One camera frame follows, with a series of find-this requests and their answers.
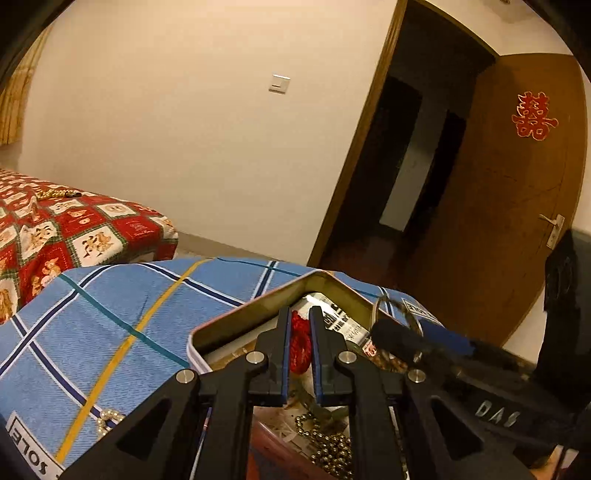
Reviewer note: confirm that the silver door handle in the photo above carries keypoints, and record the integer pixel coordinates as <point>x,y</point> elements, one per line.
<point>557,225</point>

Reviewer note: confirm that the white printed paper leaflet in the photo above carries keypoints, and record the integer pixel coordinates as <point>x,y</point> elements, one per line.
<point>335,318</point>

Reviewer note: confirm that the right beige curtain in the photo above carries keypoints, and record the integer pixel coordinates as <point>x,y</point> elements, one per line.
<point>15,96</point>

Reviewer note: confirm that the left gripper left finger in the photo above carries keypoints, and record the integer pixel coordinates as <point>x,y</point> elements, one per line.
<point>195,426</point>

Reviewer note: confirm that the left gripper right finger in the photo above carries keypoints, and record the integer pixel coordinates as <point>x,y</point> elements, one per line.
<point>402,426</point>

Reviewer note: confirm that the brown wooden door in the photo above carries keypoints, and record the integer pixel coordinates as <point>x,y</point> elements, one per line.
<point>480,266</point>

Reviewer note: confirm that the pink tin box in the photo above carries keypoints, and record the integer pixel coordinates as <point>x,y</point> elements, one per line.
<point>270,304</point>

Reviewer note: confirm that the blue plaid towel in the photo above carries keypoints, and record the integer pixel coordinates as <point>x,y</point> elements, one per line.
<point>100,339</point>

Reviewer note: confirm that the red double happiness decal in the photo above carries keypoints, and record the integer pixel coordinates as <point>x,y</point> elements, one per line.
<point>532,118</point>

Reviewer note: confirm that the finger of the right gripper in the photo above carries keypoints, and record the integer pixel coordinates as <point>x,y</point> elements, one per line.
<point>436,342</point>

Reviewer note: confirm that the gold beads on bed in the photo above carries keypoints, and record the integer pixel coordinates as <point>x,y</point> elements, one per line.
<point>56,193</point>

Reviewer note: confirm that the red patterned bed quilt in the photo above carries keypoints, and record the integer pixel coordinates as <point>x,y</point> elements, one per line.
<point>40,239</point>

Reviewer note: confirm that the brown door frame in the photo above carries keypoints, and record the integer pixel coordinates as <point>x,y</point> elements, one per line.
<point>464,15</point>

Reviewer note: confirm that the white wall switch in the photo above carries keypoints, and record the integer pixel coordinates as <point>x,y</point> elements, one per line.
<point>279,84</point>

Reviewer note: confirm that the silver bangle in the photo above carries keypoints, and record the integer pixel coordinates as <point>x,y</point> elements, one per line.
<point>397,318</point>

